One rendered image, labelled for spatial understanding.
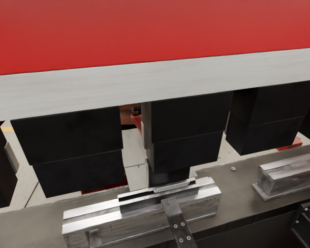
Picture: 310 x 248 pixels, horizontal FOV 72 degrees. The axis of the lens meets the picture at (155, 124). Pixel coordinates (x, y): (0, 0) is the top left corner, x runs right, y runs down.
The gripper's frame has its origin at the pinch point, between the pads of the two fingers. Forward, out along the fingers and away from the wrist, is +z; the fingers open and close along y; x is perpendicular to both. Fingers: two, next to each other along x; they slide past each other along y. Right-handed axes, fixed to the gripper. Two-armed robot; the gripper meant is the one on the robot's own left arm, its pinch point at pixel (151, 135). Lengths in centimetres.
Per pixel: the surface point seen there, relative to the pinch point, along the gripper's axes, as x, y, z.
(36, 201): 118, -74, 51
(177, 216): -21.1, -1.1, 15.6
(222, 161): 119, 90, 51
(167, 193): -15.0, -1.2, 12.7
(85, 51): -34.9, -14.0, -16.3
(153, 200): -14.6, -4.8, 13.8
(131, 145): 2.3, -6.2, 2.6
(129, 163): -4.1, -8.3, 6.3
